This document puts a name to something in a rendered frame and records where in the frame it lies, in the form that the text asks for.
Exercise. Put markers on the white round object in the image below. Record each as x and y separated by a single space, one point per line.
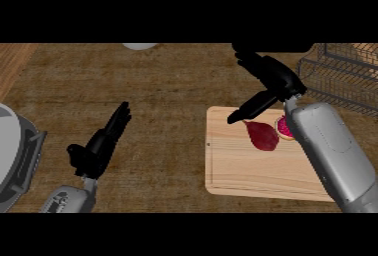
139 46

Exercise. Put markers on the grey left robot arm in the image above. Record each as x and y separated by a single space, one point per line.
74 198

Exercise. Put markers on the pink round fruit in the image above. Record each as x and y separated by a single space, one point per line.
284 128

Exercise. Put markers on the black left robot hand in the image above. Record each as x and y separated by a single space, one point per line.
99 144

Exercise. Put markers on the pale wooden cutting board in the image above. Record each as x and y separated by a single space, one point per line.
245 160

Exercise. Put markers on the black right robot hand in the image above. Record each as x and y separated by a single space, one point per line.
273 77

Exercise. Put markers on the grey rounded appliance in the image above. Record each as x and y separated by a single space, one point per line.
17 160

